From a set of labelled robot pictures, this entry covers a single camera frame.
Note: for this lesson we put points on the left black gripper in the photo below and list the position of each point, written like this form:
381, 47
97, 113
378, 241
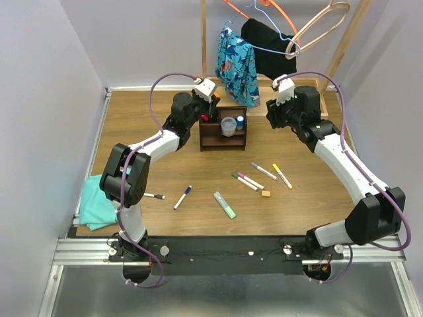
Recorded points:
210, 107

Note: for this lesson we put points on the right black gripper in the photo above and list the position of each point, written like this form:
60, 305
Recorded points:
273, 112

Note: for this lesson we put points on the clear round pin container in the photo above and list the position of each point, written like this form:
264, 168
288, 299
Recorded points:
228, 126

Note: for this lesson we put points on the blue cylindrical pin container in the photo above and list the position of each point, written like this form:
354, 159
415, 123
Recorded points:
240, 121

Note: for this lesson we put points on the blue capped white marker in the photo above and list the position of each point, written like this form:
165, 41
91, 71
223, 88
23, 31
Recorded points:
186, 192

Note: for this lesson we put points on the mint green highlighter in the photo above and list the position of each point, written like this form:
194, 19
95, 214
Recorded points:
224, 205

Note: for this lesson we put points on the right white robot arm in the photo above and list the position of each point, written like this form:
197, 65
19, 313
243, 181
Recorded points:
378, 207

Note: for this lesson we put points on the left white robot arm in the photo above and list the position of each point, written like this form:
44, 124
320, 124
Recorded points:
125, 175

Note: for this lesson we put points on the brown wooden desk organizer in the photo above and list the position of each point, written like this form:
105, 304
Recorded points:
211, 137

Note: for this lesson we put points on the yellow capped marker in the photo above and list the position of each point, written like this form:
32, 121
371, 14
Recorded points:
282, 176

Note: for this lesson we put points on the blue patterned shorts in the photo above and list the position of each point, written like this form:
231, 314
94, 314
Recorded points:
236, 68

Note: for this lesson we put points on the purple capped marker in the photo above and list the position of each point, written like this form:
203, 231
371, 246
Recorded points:
262, 170

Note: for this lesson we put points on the black garment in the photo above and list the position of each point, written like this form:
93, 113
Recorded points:
272, 65

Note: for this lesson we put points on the pink capped marker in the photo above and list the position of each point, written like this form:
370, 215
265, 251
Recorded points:
259, 186

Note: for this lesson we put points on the green capped marker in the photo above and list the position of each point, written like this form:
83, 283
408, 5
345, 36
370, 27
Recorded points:
251, 186

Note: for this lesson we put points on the black capped white marker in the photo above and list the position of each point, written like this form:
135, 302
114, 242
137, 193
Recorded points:
156, 196

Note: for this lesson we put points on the orange plastic hanger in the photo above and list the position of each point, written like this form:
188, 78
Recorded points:
262, 5

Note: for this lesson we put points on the folded teal cloth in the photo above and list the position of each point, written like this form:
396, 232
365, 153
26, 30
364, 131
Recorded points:
95, 211

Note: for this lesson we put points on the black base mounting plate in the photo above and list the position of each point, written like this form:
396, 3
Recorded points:
220, 255

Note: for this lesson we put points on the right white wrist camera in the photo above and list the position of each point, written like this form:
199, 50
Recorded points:
284, 87

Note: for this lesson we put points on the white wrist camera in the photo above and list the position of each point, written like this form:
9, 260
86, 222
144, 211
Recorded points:
284, 87
204, 88

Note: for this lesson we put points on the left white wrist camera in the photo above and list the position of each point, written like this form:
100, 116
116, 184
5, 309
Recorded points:
204, 88

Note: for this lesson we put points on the light blue wire hanger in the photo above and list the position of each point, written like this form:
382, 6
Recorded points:
263, 37

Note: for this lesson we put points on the aluminium rail frame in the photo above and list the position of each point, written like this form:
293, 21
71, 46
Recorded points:
93, 250

